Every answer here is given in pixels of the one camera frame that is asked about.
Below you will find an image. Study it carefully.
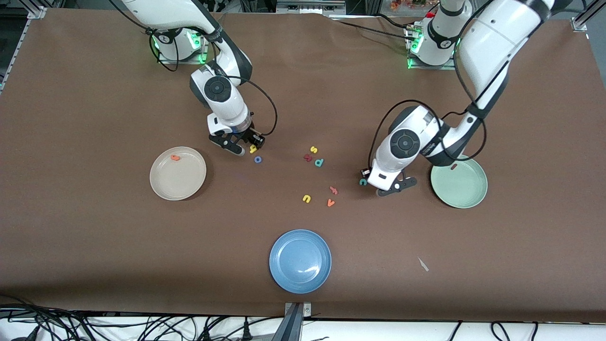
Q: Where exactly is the beige round plate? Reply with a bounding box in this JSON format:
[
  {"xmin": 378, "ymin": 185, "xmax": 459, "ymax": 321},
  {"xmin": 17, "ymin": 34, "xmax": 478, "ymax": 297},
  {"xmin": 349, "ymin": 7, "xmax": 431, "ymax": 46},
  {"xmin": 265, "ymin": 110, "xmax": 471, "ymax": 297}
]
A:
[{"xmin": 149, "ymin": 146, "xmax": 207, "ymax": 201}]

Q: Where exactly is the green round plate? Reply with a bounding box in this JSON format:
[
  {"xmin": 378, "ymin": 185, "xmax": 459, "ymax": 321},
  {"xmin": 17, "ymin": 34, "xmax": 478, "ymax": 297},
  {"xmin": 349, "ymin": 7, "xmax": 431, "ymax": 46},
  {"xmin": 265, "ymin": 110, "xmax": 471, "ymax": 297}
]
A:
[{"xmin": 430, "ymin": 154, "xmax": 489, "ymax": 209}]

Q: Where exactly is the blue round plate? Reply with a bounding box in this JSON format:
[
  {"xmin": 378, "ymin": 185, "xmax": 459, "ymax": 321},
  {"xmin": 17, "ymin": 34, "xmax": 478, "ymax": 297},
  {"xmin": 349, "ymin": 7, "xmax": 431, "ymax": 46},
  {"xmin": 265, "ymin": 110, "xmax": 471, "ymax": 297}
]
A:
[{"xmin": 269, "ymin": 229, "xmax": 332, "ymax": 294}]

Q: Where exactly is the brown paper table cover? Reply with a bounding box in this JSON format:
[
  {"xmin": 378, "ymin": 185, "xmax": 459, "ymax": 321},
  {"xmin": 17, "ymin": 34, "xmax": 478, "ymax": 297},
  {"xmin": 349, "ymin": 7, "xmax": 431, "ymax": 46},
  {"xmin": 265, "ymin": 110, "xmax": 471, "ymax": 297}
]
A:
[{"xmin": 0, "ymin": 9, "xmax": 606, "ymax": 323}]

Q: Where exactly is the aluminium corner extrusion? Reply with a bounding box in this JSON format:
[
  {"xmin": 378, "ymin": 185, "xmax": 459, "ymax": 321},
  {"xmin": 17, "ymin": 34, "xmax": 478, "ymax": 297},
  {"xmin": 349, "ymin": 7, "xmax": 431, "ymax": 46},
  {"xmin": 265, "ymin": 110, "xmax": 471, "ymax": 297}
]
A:
[{"xmin": 570, "ymin": 0, "xmax": 606, "ymax": 33}]

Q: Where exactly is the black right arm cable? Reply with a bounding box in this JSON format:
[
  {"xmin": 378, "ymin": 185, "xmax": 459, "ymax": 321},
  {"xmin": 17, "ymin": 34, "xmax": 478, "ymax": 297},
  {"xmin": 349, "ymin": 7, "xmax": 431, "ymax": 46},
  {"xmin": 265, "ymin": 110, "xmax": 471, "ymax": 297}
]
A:
[{"xmin": 149, "ymin": 26, "xmax": 278, "ymax": 138}]

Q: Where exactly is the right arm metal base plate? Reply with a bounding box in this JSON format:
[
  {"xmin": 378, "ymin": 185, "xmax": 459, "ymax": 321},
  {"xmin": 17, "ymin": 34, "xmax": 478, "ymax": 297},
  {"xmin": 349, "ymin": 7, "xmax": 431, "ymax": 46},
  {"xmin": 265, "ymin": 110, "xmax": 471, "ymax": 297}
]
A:
[{"xmin": 157, "ymin": 28, "xmax": 210, "ymax": 65}]

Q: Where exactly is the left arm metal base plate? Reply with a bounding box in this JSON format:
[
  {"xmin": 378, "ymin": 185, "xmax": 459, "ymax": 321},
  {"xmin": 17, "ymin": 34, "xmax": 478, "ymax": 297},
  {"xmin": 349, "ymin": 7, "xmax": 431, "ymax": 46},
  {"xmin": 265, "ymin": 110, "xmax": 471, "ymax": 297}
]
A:
[{"xmin": 405, "ymin": 24, "xmax": 458, "ymax": 71}]

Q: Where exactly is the long black table cable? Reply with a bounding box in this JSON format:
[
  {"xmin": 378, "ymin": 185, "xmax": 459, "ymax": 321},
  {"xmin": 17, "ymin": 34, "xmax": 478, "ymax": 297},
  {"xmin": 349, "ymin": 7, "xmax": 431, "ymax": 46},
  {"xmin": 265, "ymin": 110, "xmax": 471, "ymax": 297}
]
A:
[{"xmin": 331, "ymin": 19, "xmax": 413, "ymax": 38}]

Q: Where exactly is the grey metal frame piece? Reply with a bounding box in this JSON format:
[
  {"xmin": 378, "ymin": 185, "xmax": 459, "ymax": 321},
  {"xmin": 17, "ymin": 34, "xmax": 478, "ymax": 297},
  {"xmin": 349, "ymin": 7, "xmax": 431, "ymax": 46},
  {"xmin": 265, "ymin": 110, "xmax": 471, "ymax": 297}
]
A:
[{"xmin": 277, "ymin": 0, "xmax": 346, "ymax": 15}]

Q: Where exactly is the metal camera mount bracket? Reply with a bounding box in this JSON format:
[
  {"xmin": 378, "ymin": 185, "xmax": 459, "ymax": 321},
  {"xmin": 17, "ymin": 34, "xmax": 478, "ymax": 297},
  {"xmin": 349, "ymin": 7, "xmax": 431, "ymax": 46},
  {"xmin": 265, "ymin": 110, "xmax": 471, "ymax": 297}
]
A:
[{"xmin": 284, "ymin": 302, "xmax": 312, "ymax": 317}]

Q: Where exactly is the short black table cable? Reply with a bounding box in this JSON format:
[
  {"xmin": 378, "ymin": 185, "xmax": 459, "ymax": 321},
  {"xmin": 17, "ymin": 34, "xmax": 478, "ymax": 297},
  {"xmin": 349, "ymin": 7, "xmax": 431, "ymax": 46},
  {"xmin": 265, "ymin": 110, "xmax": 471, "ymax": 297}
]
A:
[{"xmin": 376, "ymin": 13, "xmax": 417, "ymax": 30}]

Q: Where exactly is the dark camera mount pole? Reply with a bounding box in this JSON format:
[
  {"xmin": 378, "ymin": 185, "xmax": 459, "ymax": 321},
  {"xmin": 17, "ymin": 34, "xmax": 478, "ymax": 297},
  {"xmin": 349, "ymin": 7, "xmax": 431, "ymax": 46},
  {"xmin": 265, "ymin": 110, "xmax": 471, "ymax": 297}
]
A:
[{"xmin": 271, "ymin": 303, "xmax": 303, "ymax": 341}]

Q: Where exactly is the looped black floor cable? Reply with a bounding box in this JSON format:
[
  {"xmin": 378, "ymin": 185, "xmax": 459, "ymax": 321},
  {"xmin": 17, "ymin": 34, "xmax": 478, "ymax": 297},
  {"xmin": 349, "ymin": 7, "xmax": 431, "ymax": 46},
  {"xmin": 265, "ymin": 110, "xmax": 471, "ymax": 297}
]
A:
[{"xmin": 490, "ymin": 321, "xmax": 539, "ymax": 341}]

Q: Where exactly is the aluminium frame rail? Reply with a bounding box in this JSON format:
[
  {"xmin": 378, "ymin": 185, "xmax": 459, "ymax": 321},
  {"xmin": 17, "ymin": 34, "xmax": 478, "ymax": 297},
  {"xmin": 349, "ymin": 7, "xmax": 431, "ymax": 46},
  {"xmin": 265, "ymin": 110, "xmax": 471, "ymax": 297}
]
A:
[{"xmin": 0, "ymin": 5, "xmax": 48, "ymax": 93}]

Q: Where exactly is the black cable tangle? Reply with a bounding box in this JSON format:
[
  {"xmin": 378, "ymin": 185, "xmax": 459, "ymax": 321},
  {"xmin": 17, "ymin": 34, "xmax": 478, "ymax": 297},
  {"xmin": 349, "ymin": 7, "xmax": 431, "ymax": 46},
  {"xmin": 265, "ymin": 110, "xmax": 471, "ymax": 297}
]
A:
[{"xmin": 0, "ymin": 294, "xmax": 285, "ymax": 341}]

